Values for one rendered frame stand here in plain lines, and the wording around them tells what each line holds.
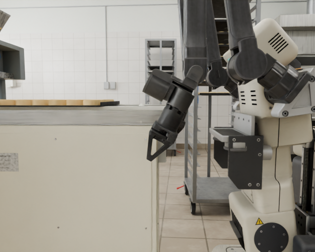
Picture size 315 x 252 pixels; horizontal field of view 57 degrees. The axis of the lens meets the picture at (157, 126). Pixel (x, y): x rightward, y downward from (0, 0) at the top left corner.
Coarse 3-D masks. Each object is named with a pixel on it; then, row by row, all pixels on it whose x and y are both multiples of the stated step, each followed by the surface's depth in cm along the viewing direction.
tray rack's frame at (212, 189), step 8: (208, 88) 279; (208, 96) 280; (208, 104) 280; (208, 112) 281; (208, 120) 282; (232, 120) 280; (184, 128) 283; (208, 128) 283; (184, 136) 283; (208, 136) 283; (184, 144) 283; (208, 144) 284; (184, 152) 283; (208, 152) 285; (184, 160) 284; (208, 160) 286; (184, 168) 284; (208, 168) 286; (184, 176) 285; (208, 176) 287; (184, 184) 278; (200, 184) 262; (208, 184) 262; (216, 184) 262; (224, 184) 262; (232, 184) 262; (200, 192) 240; (208, 192) 240; (216, 192) 240; (224, 192) 240; (200, 200) 225; (208, 200) 225; (216, 200) 225; (224, 200) 225
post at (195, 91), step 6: (192, 144) 223; (192, 150) 223; (192, 156) 223; (192, 162) 223; (192, 168) 223; (192, 174) 223; (192, 180) 223; (192, 186) 223; (192, 192) 224; (192, 198) 224
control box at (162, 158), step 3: (159, 141) 103; (159, 144) 103; (162, 144) 103; (159, 147) 103; (165, 150) 103; (162, 153) 103; (165, 153) 103; (159, 156) 103; (162, 156) 103; (165, 156) 103; (159, 159) 103; (162, 159) 103; (165, 159) 103
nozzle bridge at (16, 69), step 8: (0, 40) 127; (0, 48) 136; (8, 48) 136; (16, 48) 140; (0, 56) 142; (8, 56) 144; (16, 56) 144; (0, 64) 142; (8, 64) 144; (16, 64) 144; (0, 72) 133; (8, 72) 144; (16, 72) 144; (24, 72) 148; (0, 80) 146; (0, 88) 146; (0, 96) 147
